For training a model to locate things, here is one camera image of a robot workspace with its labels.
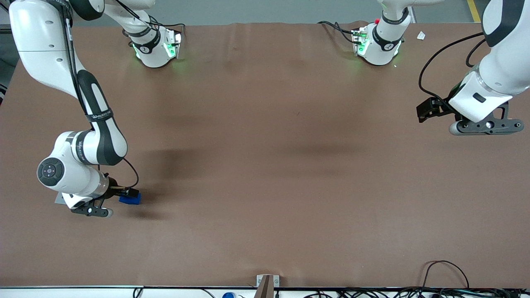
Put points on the black left wrist camera bracket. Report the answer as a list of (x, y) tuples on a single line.
[(492, 125)]

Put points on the white paper scrap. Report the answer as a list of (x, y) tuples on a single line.
[(421, 36)]

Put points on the small metal bracket plate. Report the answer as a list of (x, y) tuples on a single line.
[(261, 279)]

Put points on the brown table mat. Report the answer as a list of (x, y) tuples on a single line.
[(265, 165)]

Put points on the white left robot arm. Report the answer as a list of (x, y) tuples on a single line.
[(505, 62)]

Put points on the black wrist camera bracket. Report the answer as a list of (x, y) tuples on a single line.
[(93, 211), (492, 125)]

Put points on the blue round cap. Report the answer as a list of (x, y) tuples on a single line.
[(228, 295)]

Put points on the gray base block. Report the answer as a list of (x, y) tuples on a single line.
[(60, 198)]

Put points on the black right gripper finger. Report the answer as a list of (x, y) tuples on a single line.
[(134, 192), (122, 188)]

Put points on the black right wrist camera bracket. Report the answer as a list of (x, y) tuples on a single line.
[(93, 211)]

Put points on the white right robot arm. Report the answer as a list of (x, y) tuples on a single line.
[(41, 37)]

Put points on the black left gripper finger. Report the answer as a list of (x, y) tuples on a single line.
[(442, 103), (426, 112)]

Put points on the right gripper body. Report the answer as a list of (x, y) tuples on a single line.
[(113, 192)]

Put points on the blue plastic part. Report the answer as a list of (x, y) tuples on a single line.
[(129, 200)]

